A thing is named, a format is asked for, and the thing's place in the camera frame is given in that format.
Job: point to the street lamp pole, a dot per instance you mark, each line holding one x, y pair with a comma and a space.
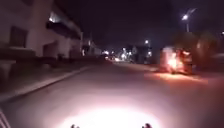
187, 21

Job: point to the grey asphalt road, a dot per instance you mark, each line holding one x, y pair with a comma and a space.
126, 90

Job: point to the pale pavement strip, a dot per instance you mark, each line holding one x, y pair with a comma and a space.
40, 83

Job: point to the vehicle with lights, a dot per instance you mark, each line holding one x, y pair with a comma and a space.
175, 60

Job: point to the robot's own part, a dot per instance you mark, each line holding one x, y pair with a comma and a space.
74, 126
146, 126

